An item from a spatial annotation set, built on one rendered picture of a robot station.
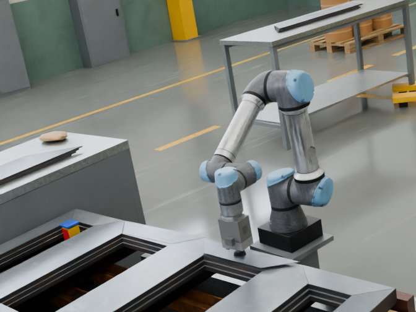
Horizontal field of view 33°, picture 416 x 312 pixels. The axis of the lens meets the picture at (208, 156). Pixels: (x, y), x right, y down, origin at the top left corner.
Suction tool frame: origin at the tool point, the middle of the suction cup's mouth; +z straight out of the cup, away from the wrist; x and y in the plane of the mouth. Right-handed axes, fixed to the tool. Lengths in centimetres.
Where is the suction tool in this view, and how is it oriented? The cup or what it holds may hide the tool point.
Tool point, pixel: (240, 257)
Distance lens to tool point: 240.9
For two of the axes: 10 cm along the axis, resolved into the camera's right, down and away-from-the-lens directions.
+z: 1.7, 9.4, 3.0
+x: 6.2, -3.4, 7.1
